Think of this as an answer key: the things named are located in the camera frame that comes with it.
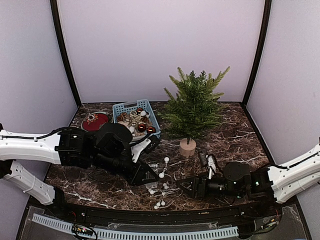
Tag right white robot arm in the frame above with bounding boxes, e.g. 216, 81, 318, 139
176, 144, 320, 217

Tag black table front rail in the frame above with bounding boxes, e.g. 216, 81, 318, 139
47, 182, 283, 225

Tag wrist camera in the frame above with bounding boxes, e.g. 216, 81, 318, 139
130, 135, 160, 163
198, 148, 217, 180

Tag white ball string lights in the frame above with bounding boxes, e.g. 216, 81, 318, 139
145, 156, 182, 211

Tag small green christmas tree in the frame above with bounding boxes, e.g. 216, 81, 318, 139
159, 66, 231, 157

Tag light blue plastic basket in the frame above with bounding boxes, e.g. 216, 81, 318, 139
112, 99, 161, 142

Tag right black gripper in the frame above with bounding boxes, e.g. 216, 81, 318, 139
175, 171, 244, 199

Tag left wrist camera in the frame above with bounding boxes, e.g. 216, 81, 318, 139
130, 135, 160, 163

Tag red floral plate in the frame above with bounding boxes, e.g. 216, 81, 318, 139
82, 112, 110, 133

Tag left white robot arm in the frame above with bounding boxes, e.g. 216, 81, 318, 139
0, 123, 160, 218

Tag copper red bauble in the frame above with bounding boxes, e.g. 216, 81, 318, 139
137, 123, 147, 133
146, 126, 156, 134

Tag white cable duct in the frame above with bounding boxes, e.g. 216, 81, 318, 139
31, 213, 239, 240

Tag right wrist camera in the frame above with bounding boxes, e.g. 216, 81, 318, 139
198, 148, 217, 180

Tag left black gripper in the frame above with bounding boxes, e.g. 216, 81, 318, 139
92, 151, 160, 187

